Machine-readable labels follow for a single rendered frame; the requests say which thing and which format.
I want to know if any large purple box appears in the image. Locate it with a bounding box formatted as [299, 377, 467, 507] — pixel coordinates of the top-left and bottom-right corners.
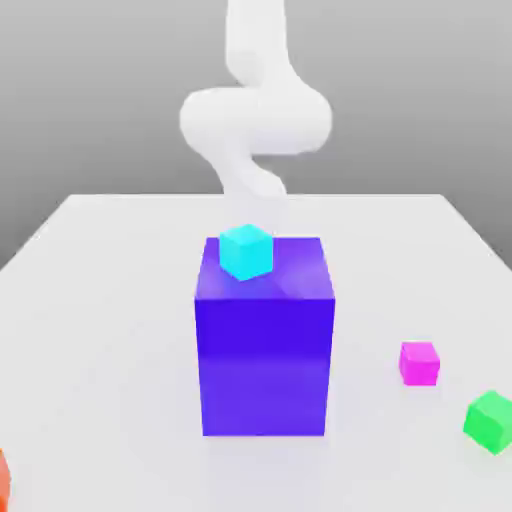
[193, 236, 336, 438]

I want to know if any small cyan cube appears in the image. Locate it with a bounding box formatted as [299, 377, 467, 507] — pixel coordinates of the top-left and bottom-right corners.
[218, 223, 275, 282]

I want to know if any small magenta cube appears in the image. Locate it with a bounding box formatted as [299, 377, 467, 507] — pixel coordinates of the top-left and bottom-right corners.
[398, 340, 442, 388]

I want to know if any small green cube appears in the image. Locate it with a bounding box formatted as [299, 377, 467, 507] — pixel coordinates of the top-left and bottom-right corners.
[462, 389, 512, 457]

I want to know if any small orange cube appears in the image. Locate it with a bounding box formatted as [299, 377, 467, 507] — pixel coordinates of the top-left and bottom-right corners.
[0, 447, 12, 512]

